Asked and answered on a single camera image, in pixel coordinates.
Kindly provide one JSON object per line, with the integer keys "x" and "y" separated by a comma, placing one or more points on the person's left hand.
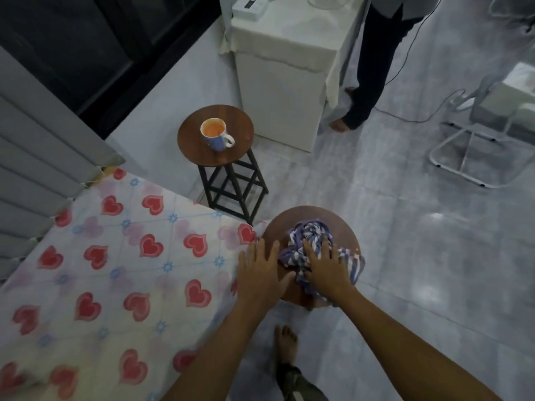
{"x": 259, "y": 279}

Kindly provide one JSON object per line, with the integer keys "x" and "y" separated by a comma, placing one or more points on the person's right hand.
{"x": 330, "y": 275}

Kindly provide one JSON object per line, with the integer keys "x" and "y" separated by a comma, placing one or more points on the person's left thumb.
{"x": 288, "y": 279}

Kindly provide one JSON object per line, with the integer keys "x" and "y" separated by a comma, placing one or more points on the person's left little finger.
{"x": 243, "y": 263}

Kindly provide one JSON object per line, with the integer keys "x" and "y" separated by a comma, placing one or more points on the person's right thumb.
{"x": 304, "y": 274}

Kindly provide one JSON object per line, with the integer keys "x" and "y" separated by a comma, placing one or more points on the person's left middle finger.
{"x": 264, "y": 252}

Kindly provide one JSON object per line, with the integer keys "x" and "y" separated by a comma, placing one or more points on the person's right middle finger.
{"x": 326, "y": 252}

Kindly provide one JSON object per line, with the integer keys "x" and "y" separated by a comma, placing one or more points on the person's right little finger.
{"x": 346, "y": 269}

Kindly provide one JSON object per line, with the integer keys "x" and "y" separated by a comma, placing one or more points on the blue white striped cloth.
{"x": 301, "y": 242}

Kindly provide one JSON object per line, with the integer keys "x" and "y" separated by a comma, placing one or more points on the person's right forearm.
{"x": 409, "y": 350}

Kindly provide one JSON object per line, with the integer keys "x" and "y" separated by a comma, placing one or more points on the person's left forearm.
{"x": 217, "y": 354}

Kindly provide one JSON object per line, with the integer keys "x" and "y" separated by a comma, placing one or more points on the round brown wooden stool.
{"x": 276, "y": 229}
{"x": 217, "y": 162}

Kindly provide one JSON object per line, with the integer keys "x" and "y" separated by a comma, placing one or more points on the person's own leg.
{"x": 288, "y": 350}

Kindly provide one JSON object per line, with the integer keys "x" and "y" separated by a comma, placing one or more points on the blue white mug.
{"x": 217, "y": 137}

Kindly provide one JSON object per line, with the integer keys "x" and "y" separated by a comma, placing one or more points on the heart print bed sheet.
{"x": 113, "y": 279}

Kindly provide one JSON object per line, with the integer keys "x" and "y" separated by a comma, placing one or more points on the orange drink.
{"x": 212, "y": 128}

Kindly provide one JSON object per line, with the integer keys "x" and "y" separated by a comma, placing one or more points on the white cabinet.
{"x": 276, "y": 100}

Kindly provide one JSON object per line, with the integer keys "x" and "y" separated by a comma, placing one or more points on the white lace table cloth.
{"x": 292, "y": 33}

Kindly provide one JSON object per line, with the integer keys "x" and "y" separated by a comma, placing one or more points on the gray window blinds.
{"x": 37, "y": 162}

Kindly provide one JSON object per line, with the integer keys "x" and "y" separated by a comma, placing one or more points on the white electronic device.
{"x": 250, "y": 6}

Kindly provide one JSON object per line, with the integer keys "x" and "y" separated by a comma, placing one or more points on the clear glass bowl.
{"x": 330, "y": 0}

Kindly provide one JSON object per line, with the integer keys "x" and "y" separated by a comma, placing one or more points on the black framed glass door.
{"x": 83, "y": 50}

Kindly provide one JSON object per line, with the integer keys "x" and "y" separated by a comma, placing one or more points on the white metal frame chair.
{"x": 472, "y": 137}

